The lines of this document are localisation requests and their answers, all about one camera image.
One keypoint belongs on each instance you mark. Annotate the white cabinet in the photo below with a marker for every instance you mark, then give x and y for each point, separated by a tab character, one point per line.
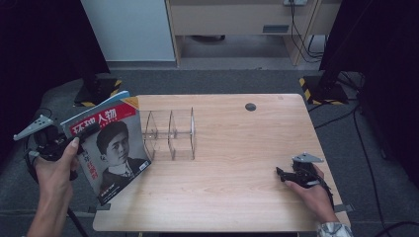
131	29

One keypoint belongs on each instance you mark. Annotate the light wooden desk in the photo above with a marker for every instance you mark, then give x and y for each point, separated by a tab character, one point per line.
230	16

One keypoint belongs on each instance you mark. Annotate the black stand base striped edge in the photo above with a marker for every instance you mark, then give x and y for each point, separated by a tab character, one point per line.
324	90
97	90

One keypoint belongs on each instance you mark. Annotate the person's right hand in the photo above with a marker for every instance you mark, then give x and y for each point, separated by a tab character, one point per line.
313	197

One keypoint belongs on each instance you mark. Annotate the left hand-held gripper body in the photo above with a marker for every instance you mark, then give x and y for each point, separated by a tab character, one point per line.
49	143

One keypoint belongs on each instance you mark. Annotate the black curtain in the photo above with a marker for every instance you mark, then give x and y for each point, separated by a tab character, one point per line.
39	49
388	65

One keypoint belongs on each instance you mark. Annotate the white power strip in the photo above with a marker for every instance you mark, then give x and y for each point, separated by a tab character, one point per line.
295	2

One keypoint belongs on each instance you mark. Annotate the blue-edged magazine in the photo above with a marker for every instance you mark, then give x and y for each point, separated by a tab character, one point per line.
99	104

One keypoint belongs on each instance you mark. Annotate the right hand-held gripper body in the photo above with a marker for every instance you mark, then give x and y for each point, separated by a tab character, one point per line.
304	171

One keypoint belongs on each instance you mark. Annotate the clear acrylic magazine rack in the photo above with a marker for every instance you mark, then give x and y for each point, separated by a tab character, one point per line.
171	135

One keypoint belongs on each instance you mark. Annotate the dark round table grommet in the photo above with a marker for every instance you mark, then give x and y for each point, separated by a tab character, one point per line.
250	107

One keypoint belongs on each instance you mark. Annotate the grey tape strip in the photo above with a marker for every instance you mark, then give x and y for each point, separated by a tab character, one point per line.
346	208

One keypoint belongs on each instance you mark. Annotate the grey portrait magazine red label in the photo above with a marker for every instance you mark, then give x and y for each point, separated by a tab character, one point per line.
112	148

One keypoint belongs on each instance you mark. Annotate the person's left hand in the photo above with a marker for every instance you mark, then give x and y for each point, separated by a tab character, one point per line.
54	174

